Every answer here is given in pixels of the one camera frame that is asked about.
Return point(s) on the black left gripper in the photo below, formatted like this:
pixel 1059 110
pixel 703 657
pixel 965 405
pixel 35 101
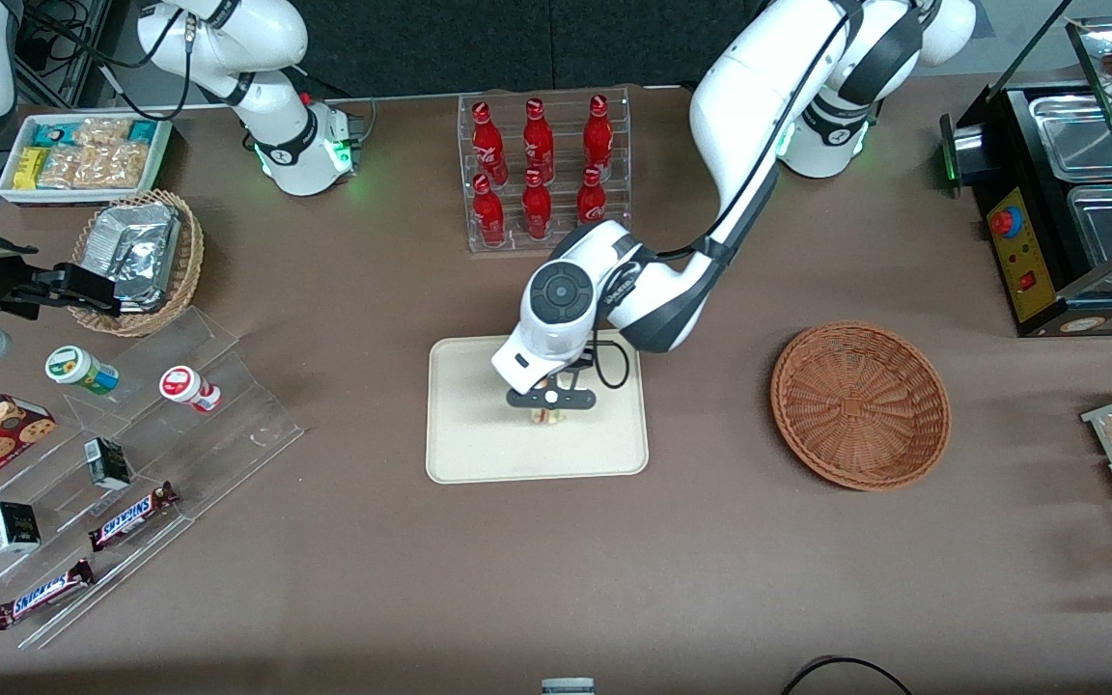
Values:
pixel 586 362

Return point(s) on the triangular sandwich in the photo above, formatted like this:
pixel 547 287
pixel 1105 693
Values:
pixel 546 417

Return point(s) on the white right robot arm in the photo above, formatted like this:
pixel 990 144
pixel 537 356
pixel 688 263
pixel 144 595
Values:
pixel 271 106

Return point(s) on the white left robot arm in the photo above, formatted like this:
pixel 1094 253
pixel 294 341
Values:
pixel 739 106

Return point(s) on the cream plastic tray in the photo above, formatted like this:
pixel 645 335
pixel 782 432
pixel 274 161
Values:
pixel 479 434

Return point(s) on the light wicker basket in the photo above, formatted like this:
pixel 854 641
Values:
pixel 191 251

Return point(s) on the brown wicker basket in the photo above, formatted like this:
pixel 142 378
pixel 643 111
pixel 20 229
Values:
pixel 860 405

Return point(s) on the silver foil packet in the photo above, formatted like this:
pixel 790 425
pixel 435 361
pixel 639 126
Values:
pixel 136 251

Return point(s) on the green lidded cup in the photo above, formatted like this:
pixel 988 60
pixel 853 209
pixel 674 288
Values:
pixel 78 369

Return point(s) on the white rectangular snack bin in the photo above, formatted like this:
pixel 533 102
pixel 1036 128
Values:
pixel 11 188

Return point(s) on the clear bag of crackers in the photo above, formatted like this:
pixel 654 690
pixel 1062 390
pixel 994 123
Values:
pixel 61 169
pixel 112 166
pixel 102 130

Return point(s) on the yellow snack bar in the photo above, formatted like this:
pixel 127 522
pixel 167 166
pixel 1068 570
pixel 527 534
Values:
pixel 31 169

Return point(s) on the clear acrylic bottle rack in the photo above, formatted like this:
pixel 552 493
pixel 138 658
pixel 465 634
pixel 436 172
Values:
pixel 517 243

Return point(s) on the red lidded cup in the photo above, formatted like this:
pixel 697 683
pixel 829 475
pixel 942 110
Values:
pixel 186 386

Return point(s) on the teal snack packet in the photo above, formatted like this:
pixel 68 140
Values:
pixel 142 131
pixel 52 135

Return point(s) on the red cola bottle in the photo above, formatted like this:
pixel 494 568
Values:
pixel 539 145
pixel 537 212
pixel 489 217
pixel 592 203
pixel 489 150
pixel 598 140

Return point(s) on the small black carton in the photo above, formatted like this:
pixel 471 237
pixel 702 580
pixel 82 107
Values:
pixel 108 464
pixel 13 527

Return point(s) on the clear acrylic stepped display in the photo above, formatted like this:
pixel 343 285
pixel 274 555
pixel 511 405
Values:
pixel 228 434

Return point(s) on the brown Snickers bar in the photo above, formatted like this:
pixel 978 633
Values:
pixel 131 516
pixel 42 594

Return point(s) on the grey device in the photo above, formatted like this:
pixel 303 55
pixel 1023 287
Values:
pixel 568 687

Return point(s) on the black food warmer case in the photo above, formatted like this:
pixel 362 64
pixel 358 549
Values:
pixel 1019 261

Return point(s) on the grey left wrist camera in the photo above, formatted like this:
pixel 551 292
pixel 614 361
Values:
pixel 551 398

